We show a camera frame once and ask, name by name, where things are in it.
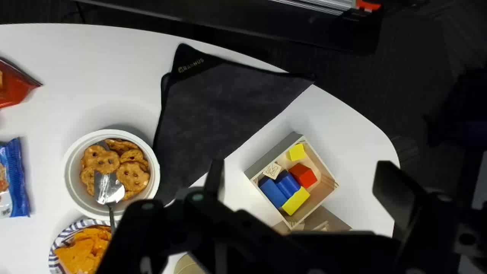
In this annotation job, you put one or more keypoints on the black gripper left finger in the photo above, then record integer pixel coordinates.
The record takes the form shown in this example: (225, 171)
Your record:
(141, 242)

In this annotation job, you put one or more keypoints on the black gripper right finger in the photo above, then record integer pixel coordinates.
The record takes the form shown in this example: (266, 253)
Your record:
(427, 219)

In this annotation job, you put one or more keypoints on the red wooden block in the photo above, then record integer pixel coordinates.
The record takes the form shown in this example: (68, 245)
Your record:
(304, 174)

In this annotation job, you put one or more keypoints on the patterned bowl of orange chips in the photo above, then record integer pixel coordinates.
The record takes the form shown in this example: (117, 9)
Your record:
(80, 247)

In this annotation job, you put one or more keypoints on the metal spoon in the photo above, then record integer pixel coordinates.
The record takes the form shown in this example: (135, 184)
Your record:
(109, 192)

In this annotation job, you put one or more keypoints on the white bowl of pretzels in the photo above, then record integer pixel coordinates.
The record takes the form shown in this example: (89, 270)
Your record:
(117, 152)

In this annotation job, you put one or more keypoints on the yellow wooden block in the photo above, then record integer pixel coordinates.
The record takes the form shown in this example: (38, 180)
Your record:
(296, 201)

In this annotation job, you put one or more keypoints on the blue snack bag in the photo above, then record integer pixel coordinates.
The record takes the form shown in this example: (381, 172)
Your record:
(15, 200)

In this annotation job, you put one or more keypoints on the wooden tray with blocks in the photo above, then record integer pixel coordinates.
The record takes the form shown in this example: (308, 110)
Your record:
(289, 152)

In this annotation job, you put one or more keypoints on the blue wooden block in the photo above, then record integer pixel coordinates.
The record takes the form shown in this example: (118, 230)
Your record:
(281, 189)

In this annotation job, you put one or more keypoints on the dark grey cloth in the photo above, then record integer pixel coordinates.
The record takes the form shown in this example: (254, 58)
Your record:
(209, 108)

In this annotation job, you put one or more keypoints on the red chip bag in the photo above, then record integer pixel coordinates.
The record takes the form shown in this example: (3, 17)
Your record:
(15, 84)

